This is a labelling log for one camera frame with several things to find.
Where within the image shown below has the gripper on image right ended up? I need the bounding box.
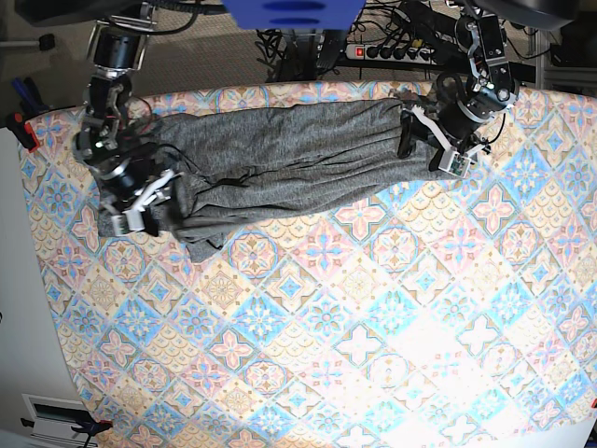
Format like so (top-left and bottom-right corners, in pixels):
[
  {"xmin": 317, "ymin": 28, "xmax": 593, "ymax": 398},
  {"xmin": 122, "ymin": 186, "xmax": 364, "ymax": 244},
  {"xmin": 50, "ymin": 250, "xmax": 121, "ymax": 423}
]
[{"xmin": 397, "ymin": 74, "xmax": 493, "ymax": 178}]

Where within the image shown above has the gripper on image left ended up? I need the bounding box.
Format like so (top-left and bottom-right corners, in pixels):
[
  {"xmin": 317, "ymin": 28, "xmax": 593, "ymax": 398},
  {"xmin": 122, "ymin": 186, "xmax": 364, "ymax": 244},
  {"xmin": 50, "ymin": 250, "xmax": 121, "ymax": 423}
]
[{"xmin": 95, "ymin": 155, "xmax": 186, "ymax": 236}]

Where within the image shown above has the grey t-shirt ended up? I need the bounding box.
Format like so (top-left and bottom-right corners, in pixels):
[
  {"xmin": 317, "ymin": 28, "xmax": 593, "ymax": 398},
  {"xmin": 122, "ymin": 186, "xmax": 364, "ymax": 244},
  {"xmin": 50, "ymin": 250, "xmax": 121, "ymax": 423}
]
[{"xmin": 95, "ymin": 91, "xmax": 470, "ymax": 263}]

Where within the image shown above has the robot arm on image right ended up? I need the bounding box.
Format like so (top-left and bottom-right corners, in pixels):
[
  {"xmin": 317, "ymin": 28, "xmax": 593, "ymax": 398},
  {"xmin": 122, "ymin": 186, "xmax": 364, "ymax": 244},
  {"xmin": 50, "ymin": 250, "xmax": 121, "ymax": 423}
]
[{"xmin": 397, "ymin": 1, "xmax": 519, "ymax": 179}]

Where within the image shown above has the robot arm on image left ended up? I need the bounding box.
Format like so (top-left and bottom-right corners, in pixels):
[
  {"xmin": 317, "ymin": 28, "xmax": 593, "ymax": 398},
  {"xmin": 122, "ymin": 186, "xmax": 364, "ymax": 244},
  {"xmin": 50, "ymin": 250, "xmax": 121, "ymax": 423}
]
[{"xmin": 73, "ymin": 2, "xmax": 177, "ymax": 236}]

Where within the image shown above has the white power strip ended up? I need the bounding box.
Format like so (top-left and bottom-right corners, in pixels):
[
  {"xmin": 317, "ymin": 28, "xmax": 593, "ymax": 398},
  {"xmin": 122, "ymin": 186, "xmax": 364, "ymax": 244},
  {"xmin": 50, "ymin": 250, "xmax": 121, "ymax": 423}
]
[{"xmin": 344, "ymin": 44, "xmax": 436, "ymax": 65}]

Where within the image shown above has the red black clamp left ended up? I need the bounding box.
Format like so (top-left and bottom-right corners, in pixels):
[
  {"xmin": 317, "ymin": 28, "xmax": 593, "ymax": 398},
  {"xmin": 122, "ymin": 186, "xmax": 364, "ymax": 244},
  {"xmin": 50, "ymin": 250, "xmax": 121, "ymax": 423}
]
[{"xmin": 6, "ymin": 113, "xmax": 39, "ymax": 152}]

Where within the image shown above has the patterned tablecloth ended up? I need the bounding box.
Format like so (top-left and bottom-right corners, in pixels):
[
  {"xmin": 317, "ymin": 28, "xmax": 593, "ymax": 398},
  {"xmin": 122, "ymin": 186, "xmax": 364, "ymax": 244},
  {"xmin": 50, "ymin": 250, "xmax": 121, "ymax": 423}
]
[{"xmin": 20, "ymin": 90, "xmax": 596, "ymax": 447}]

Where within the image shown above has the black orange clamp bottom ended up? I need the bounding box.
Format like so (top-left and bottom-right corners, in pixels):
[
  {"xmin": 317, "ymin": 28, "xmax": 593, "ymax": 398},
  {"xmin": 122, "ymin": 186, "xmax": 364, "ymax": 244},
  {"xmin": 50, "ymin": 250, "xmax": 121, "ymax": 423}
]
[{"xmin": 71, "ymin": 420, "xmax": 113, "ymax": 438}]

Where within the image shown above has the white vent panel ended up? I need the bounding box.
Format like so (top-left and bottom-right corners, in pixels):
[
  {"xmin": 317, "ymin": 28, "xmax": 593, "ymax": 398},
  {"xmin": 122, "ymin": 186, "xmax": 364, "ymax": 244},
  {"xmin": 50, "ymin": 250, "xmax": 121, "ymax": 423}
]
[{"xmin": 21, "ymin": 394, "xmax": 92, "ymax": 447}]

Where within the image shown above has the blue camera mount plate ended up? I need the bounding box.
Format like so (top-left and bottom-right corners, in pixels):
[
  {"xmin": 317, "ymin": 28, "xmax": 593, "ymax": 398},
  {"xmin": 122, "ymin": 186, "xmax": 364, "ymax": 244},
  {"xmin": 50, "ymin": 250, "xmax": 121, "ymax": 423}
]
[{"xmin": 222, "ymin": 0, "xmax": 365, "ymax": 30}]

